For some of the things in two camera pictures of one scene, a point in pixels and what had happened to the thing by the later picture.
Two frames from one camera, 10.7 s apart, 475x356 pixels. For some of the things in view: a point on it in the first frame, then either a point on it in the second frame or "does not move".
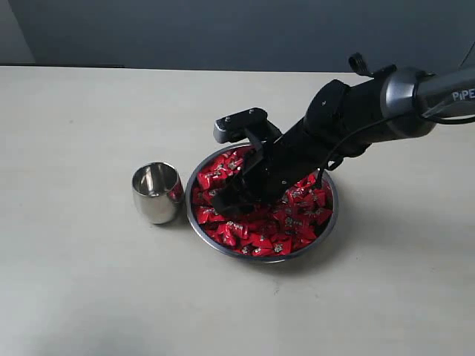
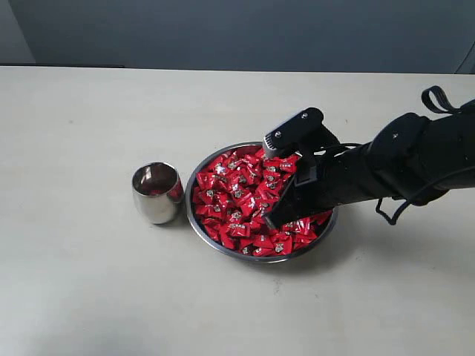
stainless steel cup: x=158 y=192 does not move
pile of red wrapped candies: x=289 y=223 does not move
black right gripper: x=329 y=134 → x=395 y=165
